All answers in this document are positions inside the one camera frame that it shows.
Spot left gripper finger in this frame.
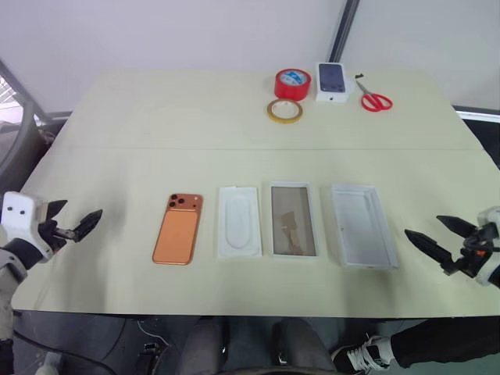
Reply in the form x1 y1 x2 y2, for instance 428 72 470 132
45 199 69 226
73 209 104 245

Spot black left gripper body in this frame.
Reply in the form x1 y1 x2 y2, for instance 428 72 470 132
37 218 80 255

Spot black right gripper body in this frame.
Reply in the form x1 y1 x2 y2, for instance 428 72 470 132
448 225 495 279

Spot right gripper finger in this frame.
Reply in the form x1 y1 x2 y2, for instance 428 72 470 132
436 215 479 238
404 229 455 275

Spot white plastic tray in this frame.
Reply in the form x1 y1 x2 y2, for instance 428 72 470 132
330 184 401 270

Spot white box with brown inside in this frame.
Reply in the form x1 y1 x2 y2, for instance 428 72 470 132
269 180 323 259

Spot white box with phone print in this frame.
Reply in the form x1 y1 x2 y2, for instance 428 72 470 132
315 61 351 105

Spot orange smartphone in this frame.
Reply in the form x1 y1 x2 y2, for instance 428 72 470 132
152 192 205 266

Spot dark cabinet with white edge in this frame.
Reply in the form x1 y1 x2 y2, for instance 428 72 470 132
450 102 500 171

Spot black trouser leg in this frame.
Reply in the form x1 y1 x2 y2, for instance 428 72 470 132
389 317 500 370

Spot black and white sneaker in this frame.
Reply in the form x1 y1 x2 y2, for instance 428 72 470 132
330 332 394 374

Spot white moulded insert tray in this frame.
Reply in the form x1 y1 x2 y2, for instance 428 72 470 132
216 186 263 259

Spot dark grey rounded shape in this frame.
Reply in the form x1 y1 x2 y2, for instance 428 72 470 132
180 320 224 375
270 317 338 375

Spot yellow tape roll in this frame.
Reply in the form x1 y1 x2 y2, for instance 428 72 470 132
266 98 303 125

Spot red tape roll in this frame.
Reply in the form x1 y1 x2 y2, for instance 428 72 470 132
273 68 313 102

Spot grey curved metal frame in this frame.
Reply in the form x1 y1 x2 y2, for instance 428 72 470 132
0 58 38 177

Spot black floor cable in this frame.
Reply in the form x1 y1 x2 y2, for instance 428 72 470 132
12 327 132 375

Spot black bracket under table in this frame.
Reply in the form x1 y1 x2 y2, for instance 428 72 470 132
137 340 167 375

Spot red-handled scissors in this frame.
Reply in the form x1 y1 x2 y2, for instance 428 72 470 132
354 73 395 114

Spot grey aluminium post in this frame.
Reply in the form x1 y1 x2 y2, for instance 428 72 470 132
325 0 361 63

